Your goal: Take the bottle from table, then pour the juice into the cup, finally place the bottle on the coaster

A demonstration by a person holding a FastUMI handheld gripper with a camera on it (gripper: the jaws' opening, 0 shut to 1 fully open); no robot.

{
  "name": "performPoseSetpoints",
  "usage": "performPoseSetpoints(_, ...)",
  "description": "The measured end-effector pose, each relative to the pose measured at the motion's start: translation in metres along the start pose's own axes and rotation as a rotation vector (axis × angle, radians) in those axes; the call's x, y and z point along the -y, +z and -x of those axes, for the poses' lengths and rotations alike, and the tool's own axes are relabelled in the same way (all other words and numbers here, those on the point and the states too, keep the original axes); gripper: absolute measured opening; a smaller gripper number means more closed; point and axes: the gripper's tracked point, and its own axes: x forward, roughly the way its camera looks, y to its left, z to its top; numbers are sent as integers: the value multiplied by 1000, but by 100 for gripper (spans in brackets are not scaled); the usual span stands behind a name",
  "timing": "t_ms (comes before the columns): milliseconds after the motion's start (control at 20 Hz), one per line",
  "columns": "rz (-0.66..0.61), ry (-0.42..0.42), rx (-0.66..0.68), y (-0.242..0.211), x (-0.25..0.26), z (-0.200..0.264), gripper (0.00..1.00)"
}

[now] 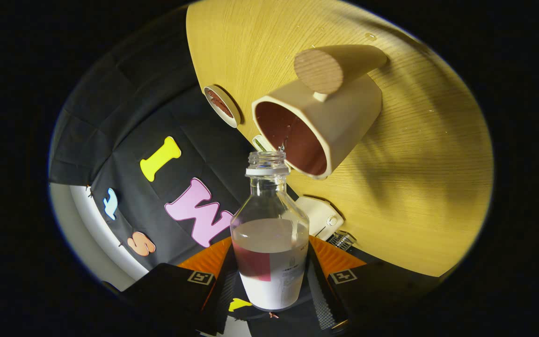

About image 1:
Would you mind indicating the white round plate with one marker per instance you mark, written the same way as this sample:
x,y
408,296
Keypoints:
x,y
232,112

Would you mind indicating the clear juice bottle white label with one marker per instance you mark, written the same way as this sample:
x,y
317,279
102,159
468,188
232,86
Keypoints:
x,y
269,243

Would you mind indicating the red sausage piece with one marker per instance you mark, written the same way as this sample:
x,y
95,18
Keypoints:
x,y
219,103

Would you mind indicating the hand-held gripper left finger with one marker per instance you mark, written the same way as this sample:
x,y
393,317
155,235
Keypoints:
x,y
222,295

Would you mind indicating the white toaster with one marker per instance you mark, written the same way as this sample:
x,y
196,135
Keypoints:
x,y
316,213

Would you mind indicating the black backdrop cloth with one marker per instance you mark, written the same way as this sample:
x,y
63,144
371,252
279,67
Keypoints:
x,y
124,121

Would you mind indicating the white divided dish of beans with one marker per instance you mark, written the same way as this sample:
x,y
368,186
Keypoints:
x,y
259,143

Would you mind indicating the wooden table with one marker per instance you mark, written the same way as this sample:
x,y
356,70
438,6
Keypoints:
x,y
414,178

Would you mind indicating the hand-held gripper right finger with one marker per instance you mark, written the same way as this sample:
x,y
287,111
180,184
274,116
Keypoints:
x,y
323,299

